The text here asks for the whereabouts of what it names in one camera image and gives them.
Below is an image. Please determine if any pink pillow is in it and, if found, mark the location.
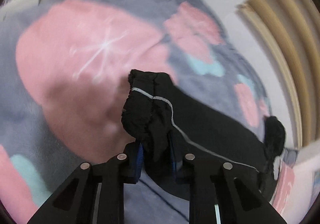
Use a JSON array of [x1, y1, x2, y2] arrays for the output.
[[270, 160, 297, 216]]

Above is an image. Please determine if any beige wooden headboard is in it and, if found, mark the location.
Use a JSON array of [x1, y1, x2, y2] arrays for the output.
[[238, 0, 319, 148]]

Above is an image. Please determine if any black hooded jacket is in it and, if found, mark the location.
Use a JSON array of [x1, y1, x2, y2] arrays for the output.
[[121, 70, 286, 200]]

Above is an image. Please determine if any grey pink floral bedspread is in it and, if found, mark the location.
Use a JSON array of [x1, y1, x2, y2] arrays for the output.
[[1, 0, 284, 223]]

